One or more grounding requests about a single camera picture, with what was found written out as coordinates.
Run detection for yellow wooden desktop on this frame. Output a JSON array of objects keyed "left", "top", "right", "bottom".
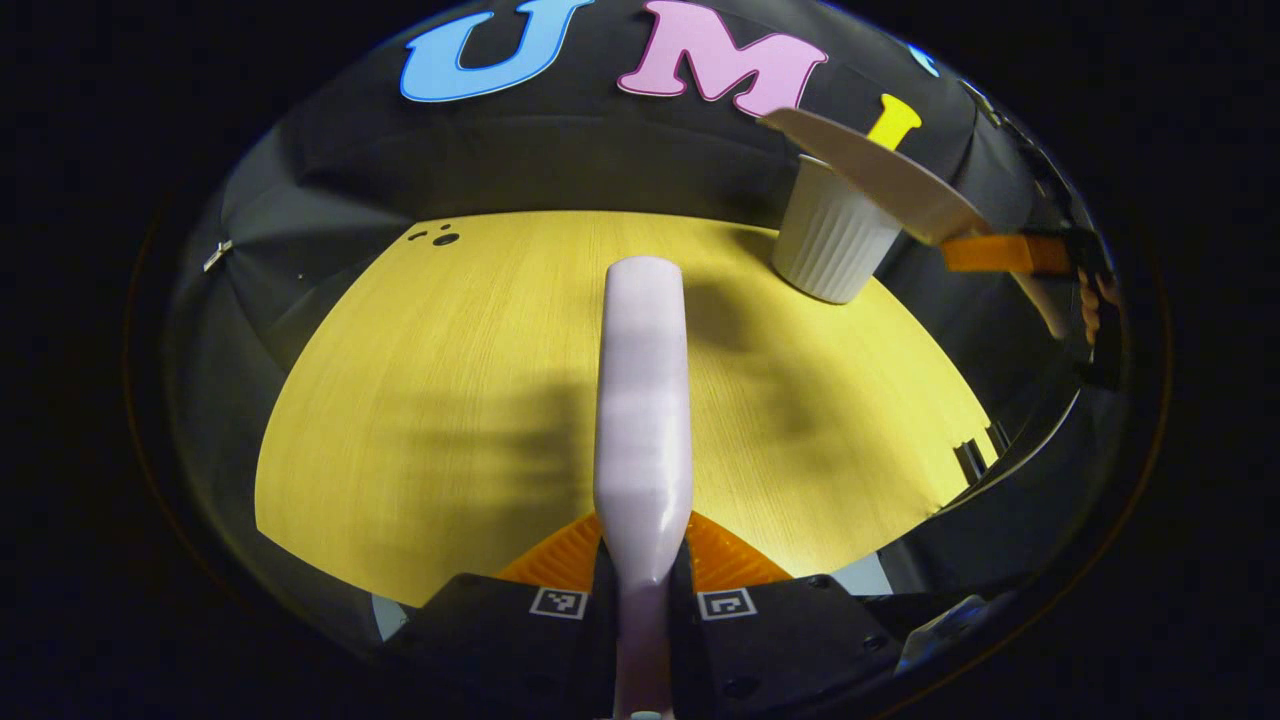
[{"left": 255, "top": 210, "right": 1001, "bottom": 609}]

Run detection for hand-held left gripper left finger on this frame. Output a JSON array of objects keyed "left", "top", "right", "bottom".
[{"left": 385, "top": 512, "right": 619, "bottom": 716}]

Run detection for small pink broom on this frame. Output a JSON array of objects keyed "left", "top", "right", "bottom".
[{"left": 594, "top": 256, "right": 695, "bottom": 720}]

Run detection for black desk edge bracket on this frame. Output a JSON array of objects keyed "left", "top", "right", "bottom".
[{"left": 955, "top": 425, "right": 1011, "bottom": 481}]

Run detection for pink dustpan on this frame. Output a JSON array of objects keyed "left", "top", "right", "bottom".
[{"left": 760, "top": 107, "right": 1071, "bottom": 341}]

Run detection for white ribbed garbage bin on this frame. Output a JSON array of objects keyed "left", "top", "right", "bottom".
[{"left": 770, "top": 155, "right": 906, "bottom": 305}]

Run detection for black backdrop cloth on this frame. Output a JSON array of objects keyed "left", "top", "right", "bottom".
[{"left": 165, "top": 0, "right": 1131, "bottom": 641}]

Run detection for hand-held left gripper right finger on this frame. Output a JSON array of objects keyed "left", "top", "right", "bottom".
[{"left": 670, "top": 512, "right": 901, "bottom": 716}]

